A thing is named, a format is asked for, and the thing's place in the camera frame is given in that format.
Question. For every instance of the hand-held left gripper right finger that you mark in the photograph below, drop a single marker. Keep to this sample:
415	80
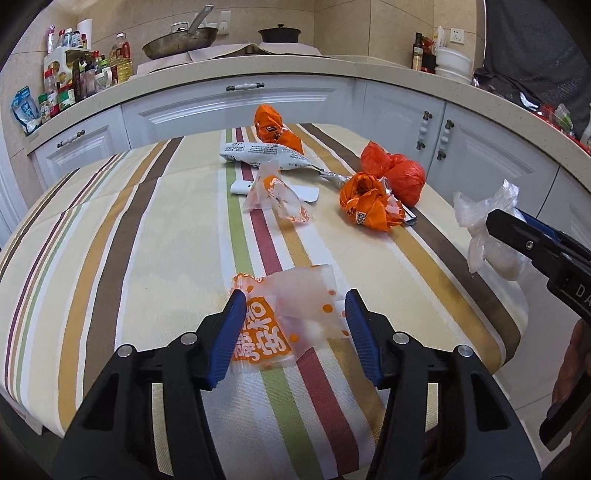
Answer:
362	332

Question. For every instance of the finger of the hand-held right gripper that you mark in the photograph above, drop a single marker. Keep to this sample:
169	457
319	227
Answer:
521	237
545	227

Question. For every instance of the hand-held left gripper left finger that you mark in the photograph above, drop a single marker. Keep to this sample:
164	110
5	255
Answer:
228	332

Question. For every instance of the clear plastic bag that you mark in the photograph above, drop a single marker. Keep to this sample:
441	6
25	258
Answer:
498	258

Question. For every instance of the translucent orange-printed wrapper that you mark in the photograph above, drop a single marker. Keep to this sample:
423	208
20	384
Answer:
277	194
286	314

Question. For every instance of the orange white-printed bag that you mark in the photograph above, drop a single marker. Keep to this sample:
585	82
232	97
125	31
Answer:
369	207

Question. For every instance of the red-orange knotted plastic bag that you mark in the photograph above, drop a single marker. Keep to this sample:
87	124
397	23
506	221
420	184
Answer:
406	180

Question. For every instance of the white remote-like object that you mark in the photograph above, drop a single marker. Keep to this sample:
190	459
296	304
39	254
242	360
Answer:
308	194

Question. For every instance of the long white printed packet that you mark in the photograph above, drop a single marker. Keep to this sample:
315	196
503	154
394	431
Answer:
258	152

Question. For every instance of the orange plastic bag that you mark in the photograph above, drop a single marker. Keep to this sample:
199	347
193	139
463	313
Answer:
268	122

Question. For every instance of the person's right hand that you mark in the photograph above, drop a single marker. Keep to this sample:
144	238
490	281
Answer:
575	369

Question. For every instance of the striped tablecloth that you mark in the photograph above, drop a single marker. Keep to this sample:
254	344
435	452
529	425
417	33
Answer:
138	258

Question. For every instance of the clear bag with dark contents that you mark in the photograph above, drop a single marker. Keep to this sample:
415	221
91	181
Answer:
487	81

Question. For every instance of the person's dark clothing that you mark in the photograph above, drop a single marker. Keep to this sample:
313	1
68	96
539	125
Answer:
531	41

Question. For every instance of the stack of white bowls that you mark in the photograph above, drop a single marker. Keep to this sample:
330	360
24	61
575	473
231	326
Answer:
452	64

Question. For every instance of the dark glass bottle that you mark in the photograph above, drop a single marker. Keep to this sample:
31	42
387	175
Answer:
417	53

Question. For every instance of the white kitchen cabinet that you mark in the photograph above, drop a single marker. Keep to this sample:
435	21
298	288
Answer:
194	110

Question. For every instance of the beige kitchen countertop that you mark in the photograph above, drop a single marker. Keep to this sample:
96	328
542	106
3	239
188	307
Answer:
323	67

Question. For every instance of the beige stove cover cloth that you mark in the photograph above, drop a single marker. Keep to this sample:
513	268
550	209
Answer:
221	51

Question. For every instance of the yellow cooking oil bottle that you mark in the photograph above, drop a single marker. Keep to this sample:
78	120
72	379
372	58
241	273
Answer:
123	62

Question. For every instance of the group of condiment bottles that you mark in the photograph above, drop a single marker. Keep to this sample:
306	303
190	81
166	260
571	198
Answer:
87	78

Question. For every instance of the metal wok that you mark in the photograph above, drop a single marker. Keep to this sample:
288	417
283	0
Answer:
180	44

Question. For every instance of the blue white pouch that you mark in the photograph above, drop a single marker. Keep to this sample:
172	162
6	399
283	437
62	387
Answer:
25	110

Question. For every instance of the black cooking pot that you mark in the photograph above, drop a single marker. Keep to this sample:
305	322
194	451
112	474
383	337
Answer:
279	36

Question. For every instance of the white green spice rack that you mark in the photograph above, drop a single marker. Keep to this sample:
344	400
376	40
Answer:
55	60

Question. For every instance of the white paper towel roll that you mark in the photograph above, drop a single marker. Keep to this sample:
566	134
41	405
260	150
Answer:
85	33

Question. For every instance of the white wall socket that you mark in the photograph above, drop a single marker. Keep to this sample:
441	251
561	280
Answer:
224	23
456	35

